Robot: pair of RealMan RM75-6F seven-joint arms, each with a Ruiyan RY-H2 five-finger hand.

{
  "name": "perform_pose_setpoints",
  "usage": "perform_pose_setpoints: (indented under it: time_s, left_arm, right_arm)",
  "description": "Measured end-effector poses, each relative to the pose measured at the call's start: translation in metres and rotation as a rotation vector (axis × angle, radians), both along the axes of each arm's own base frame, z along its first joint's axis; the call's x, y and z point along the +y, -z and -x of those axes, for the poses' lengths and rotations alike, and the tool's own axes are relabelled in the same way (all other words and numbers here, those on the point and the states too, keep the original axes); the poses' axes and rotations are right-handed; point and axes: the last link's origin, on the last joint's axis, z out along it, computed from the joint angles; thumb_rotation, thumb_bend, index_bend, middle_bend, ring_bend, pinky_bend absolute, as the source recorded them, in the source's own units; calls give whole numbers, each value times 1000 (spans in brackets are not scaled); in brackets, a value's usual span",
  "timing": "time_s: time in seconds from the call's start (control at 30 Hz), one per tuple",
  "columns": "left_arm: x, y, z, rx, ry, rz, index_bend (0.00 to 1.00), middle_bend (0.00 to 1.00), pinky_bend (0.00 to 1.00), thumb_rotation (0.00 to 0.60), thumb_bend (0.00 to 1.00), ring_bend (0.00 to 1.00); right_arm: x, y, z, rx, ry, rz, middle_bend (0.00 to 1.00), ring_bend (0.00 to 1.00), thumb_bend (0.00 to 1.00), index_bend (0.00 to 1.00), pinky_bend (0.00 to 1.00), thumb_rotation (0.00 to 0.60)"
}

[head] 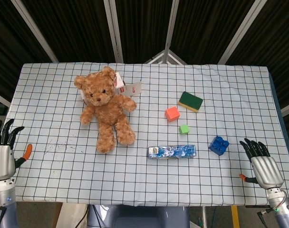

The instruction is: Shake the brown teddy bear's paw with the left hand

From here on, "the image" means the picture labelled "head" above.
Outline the white red carton box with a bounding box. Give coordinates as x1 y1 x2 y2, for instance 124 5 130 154
80 72 143 105

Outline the checked light blue tablecloth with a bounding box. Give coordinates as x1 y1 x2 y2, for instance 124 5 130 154
0 62 289 207

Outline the black cable with plug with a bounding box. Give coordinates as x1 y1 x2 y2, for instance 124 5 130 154
245 205 277 228

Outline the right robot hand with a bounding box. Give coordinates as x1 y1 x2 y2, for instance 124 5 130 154
239 138 284 190

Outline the white metal frame beam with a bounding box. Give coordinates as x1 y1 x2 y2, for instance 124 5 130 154
10 0 59 63
217 0 269 65
163 0 180 52
103 0 124 64

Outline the blue toy brick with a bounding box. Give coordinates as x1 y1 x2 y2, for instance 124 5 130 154
208 135 230 157

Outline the beige cardboard sheet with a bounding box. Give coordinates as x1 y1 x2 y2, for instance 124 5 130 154
51 203 87 228

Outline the blue cable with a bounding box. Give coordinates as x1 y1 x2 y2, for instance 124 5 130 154
212 206 218 228

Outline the blue silver snack packet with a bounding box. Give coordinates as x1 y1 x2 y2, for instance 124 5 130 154
148 144 197 160

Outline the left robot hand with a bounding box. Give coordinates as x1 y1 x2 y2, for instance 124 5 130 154
0 118 33 181

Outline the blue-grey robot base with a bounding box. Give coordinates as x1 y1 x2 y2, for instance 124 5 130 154
87 204 191 228

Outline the orange cube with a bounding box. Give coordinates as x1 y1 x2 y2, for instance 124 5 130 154
164 106 181 123

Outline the brown teddy bear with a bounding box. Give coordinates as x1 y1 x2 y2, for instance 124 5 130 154
74 66 137 154

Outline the green yellow sponge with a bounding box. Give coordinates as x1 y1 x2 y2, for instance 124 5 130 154
178 91 204 113

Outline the metal table leg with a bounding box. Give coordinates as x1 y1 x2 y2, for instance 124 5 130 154
201 206 208 228

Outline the white triangular frame joint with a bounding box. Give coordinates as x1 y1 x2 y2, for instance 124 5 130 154
144 49 188 65

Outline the small green cube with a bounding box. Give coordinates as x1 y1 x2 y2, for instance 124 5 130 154
178 124 190 135

